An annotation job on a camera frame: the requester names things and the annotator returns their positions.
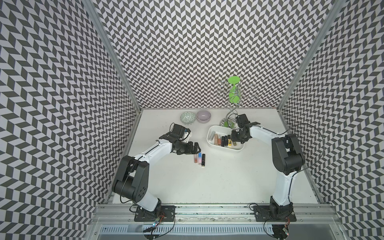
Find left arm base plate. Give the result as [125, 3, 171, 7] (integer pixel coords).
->
[134, 205, 176, 223]

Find chrome jewelry stand green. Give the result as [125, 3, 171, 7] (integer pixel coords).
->
[218, 76, 258, 130]

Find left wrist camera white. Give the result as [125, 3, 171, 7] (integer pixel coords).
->
[170, 123, 192, 143]

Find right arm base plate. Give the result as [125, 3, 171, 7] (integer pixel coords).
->
[252, 205, 297, 222]

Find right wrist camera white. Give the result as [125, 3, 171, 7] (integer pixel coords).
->
[236, 114, 261, 129]

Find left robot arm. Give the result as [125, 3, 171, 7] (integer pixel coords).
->
[112, 135, 201, 213]

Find blue pink lipstick tube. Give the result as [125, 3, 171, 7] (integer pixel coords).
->
[198, 153, 202, 165]

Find aluminium front rail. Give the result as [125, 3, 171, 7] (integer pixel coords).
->
[91, 204, 342, 225]

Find gold black lipstick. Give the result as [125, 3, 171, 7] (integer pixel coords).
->
[228, 135, 232, 147]

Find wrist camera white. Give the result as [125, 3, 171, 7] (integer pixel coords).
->
[170, 123, 192, 143]
[236, 114, 261, 129]

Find green patterned bowl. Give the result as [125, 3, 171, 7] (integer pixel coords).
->
[180, 112, 196, 125]

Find black lipstick long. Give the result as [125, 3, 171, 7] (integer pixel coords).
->
[201, 154, 206, 168]

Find purple bowl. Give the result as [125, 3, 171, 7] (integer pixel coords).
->
[196, 110, 212, 124]

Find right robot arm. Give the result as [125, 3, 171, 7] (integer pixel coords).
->
[231, 124, 305, 219]

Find peach lipstick tube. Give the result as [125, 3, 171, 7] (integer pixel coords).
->
[214, 134, 218, 146]

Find white storage box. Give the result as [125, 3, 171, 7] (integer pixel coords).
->
[206, 126, 245, 153]

